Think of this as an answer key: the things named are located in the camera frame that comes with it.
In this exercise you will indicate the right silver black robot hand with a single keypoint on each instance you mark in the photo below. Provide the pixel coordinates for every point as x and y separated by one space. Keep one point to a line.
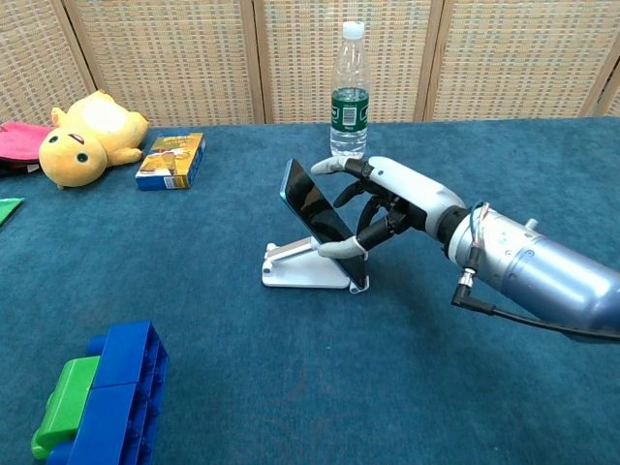
412 194

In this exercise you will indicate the black smartphone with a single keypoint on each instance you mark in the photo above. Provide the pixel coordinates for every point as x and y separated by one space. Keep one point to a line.
312 208

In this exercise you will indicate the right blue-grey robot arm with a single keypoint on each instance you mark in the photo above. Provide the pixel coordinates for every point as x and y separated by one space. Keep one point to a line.
557 271

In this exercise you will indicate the green label water bottle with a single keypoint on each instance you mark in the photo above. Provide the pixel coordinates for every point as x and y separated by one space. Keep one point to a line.
349 116

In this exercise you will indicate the white folding phone stand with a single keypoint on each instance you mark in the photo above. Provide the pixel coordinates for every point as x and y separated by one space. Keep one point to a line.
300 271

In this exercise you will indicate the blue table mat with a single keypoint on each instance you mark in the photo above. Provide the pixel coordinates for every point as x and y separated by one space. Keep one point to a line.
387 387

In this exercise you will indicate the orange and blue carton box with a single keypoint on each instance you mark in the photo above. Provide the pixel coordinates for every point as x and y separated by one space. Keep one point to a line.
172 160

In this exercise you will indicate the woven folding screen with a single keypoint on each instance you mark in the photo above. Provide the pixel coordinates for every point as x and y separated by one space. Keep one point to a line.
169 58

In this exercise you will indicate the yellow plush toy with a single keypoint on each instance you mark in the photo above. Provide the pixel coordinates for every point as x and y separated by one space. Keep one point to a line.
92 135

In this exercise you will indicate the blue toy building block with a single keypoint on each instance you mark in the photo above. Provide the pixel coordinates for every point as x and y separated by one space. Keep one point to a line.
126 353
109 426

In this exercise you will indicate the pink cloth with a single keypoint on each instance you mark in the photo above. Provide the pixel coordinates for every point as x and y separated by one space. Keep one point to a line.
19 143

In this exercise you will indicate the green toy building block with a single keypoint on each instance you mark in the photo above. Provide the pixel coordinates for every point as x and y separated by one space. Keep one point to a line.
70 402

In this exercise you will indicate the green packet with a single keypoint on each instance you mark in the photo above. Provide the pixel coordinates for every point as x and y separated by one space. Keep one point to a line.
7 208

